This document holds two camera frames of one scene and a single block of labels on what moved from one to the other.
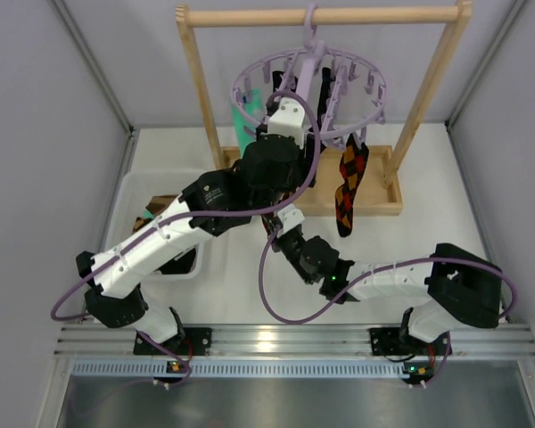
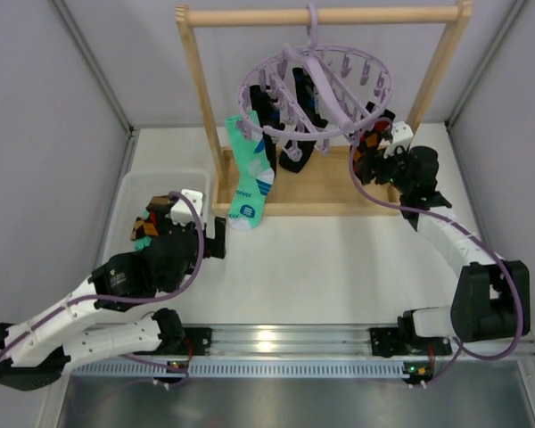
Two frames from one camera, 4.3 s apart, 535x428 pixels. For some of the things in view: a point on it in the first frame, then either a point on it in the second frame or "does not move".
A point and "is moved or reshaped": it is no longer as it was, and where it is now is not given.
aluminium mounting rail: x=90 y=340 does not move
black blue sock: x=276 y=78 -> x=268 y=114
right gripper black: x=271 y=223 -> x=379 y=160
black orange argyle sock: x=353 y=162 is moved or reshaped
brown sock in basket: x=156 y=205 does not move
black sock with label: x=326 y=77 is moved or reshaped
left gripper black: x=309 y=145 -> x=178 y=233
